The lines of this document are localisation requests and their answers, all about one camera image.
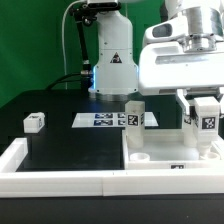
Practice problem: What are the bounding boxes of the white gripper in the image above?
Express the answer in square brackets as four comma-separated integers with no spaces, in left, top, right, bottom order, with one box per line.
[139,42,224,117]

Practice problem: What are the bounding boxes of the black cable bundle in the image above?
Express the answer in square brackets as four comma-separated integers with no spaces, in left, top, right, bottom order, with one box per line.
[45,73,92,91]

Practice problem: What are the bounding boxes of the white marker tag sheet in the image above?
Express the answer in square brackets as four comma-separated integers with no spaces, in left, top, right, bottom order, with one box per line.
[72,112,158,128]

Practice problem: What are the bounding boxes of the white square table top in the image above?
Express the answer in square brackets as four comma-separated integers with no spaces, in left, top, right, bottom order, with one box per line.
[122,129,224,170]

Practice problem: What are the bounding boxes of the white u-shaped obstacle fence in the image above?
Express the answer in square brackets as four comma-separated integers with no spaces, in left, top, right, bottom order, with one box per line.
[0,131,224,198]

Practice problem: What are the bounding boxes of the white cable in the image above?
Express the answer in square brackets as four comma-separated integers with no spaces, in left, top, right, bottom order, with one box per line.
[61,0,84,90]

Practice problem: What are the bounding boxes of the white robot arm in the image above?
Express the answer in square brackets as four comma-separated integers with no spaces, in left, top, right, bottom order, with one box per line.
[87,0,224,115]

